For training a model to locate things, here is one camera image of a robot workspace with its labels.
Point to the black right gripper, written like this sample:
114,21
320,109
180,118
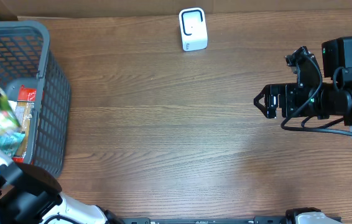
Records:
282,101

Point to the green snack packet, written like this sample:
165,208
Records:
8,120

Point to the orange spaghetti packet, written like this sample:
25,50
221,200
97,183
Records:
23,111

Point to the teal snack packet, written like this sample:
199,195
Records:
10,143

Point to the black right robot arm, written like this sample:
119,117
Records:
320,101

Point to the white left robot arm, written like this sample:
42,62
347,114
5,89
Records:
29,194

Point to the white barcode scanner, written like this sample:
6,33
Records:
193,29

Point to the grey plastic shopping basket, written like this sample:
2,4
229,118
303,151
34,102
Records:
26,60

